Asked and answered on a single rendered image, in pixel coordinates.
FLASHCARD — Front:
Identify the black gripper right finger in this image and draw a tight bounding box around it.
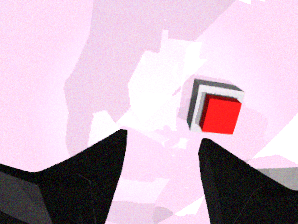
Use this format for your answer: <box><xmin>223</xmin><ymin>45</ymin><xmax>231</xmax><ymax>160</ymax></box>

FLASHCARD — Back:
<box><xmin>198</xmin><ymin>139</ymin><xmax>298</xmax><ymax>224</ymax></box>

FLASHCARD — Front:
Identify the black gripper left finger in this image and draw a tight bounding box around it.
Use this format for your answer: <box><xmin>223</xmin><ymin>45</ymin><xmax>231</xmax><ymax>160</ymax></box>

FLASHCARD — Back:
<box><xmin>0</xmin><ymin>128</ymin><xmax>128</xmax><ymax>224</ymax></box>

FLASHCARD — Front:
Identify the red square button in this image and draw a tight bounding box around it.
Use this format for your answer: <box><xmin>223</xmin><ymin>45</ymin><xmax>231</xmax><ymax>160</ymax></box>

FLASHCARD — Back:
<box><xmin>186</xmin><ymin>77</ymin><xmax>245</xmax><ymax>136</ymax></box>

